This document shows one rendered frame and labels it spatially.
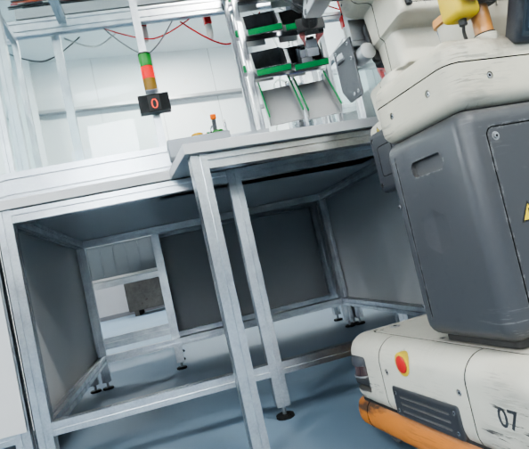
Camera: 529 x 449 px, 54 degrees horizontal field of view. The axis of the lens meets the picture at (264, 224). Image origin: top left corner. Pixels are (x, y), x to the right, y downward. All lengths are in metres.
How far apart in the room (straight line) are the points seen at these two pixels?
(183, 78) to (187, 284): 8.26
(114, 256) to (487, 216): 3.15
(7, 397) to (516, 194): 1.47
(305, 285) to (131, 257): 1.23
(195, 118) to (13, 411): 9.65
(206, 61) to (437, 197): 10.73
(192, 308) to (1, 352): 1.85
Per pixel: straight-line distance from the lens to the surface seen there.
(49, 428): 1.77
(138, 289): 9.36
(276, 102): 2.10
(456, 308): 1.02
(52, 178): 1.82
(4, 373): 1.78
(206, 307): 3.44
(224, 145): 1.42
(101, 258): 3.81
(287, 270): 3.51
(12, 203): 1.75
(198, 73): 11.44
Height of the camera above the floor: 0.52
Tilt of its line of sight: 4 degrees up
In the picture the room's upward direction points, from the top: 13 degrees counter-clockwise
